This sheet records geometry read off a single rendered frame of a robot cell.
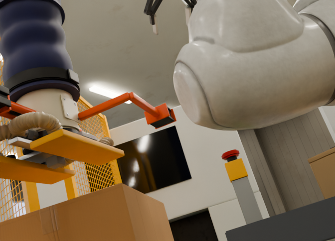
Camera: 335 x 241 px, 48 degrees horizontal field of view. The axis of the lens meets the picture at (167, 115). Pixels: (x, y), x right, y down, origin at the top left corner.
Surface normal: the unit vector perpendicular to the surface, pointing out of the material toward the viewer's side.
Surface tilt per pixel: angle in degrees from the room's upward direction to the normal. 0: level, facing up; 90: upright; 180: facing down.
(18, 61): 86
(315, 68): 124
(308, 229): 90
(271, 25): 103
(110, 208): 90
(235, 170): 90
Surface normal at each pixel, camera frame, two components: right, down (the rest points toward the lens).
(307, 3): -0.83, 0.04
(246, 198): -0.18, -0.30
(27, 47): 0.03, -0.62
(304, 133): -0.50, -0.17
